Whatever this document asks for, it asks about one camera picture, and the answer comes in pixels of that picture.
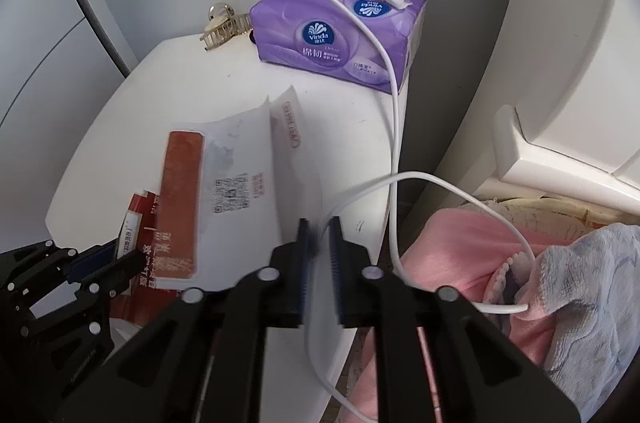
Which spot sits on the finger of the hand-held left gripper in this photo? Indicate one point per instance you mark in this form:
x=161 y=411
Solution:
x=122 y=270
x=95 y=260

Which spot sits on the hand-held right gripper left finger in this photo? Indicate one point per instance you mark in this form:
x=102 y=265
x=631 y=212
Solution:
x=305 y=273

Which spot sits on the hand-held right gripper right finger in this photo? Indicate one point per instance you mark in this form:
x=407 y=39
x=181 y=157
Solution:
x=337 y=273

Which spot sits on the red and white carton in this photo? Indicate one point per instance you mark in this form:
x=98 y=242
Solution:
x=137 y=309

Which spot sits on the white plastic mailer bag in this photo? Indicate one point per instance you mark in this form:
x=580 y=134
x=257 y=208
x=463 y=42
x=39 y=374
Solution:
x=235 y=153

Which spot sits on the pink blanket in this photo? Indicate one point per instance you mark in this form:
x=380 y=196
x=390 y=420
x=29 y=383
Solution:
x=450 y=253

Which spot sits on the white toothed hair claw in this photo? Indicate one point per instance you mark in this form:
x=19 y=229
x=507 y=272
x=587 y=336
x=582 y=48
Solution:
x=502 y=275

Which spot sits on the beige patterned bedsheet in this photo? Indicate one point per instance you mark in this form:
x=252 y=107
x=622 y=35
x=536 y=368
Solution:
x=550 y=213

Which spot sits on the purple tissue pack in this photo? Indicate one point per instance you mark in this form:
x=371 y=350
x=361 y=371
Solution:
x=300 y=48

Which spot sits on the light blue towel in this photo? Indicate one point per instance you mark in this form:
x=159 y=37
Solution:
x=590 y=303

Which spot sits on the gold hair claw clip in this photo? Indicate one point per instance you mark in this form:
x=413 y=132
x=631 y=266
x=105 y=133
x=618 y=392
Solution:
x=225 y=30

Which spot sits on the white bed headboard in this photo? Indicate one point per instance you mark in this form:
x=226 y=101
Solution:
x=565 y=53

